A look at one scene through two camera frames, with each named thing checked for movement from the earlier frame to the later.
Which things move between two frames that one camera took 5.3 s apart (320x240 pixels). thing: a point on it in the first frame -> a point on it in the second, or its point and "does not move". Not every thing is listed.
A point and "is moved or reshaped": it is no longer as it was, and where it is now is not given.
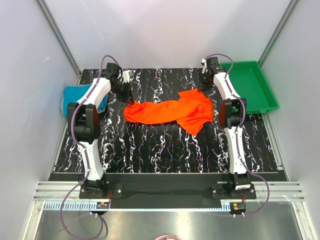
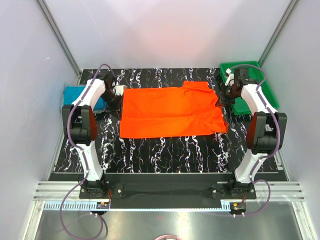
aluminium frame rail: x=277 y=190 does not move
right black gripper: x=203 y=87 -> x=224 y=101
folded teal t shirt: x=72 y=93 does not move
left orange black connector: x=102 y=205 does not move
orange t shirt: x=193 y=110 is moved or reshaped
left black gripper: x=125 y=97 -> x=117 y=107
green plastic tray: x=248 y=80 does not move
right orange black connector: x=237 y=208 does not move
